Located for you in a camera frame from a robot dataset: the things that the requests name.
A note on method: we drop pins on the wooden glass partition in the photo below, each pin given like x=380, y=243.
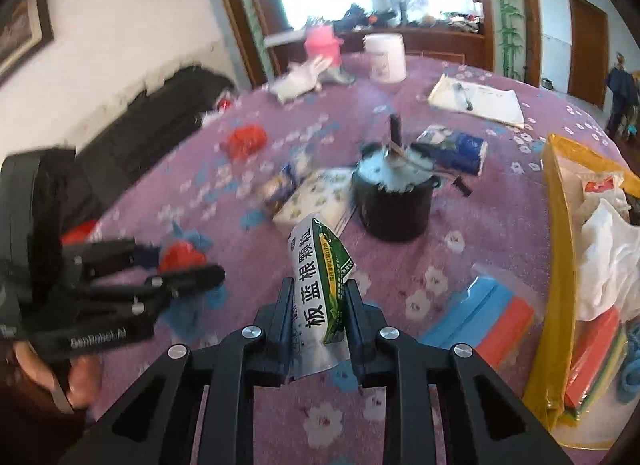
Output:
x=235, y=5

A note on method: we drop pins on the green white medicine sachet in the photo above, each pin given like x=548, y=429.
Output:
x=315, y=305

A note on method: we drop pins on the person's left forearm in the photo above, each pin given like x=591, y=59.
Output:
x=25, y=435

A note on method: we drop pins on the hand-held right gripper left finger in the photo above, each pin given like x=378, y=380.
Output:
x=285, y=325

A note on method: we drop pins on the pink bottle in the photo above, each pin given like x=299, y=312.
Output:
x=322, y=45

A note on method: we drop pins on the small red object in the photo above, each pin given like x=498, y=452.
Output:
x=226, y=104

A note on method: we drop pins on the black pen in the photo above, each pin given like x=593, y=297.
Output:
x=462, y=96

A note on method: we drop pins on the person's left hand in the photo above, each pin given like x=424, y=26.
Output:
x=85, y=380

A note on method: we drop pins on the framed painting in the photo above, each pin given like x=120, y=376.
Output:
x=20, y=30

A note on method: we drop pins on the blue white tissue packet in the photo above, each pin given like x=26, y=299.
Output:
x=460, y=147

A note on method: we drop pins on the white notebook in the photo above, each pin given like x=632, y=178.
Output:
x=492, y=102

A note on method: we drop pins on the white cloth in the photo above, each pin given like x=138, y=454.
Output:
x=607, y=255

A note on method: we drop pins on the wooden door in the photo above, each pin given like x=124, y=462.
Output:
x=587, y=45

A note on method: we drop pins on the white glove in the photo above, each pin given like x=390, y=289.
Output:
x=295, y=82

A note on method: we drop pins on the pack of coloured cloths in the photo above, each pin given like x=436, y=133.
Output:
x=592, y=360
x=505, y=330

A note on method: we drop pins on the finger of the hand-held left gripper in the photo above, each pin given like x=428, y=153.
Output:
x=195, y=277
x=110, y=252

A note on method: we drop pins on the yellow cardboard box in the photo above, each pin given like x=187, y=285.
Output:
x=560, y=245

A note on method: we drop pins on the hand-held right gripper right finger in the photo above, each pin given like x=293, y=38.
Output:
x=352, y=335

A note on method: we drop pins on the blue knit cloth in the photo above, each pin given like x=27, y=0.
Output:
x=629, y=365

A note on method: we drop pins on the clear bag with red label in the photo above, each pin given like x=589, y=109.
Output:
x=597, y=187

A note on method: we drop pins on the grey glove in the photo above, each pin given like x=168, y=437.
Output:
x=340, y=76

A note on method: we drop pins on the lemon print tissue pack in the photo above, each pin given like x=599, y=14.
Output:
x=310, y=197

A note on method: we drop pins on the white plastic jar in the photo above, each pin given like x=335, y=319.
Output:
x=384, y=60

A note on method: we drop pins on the black bag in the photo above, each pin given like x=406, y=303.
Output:
x=165, y=110

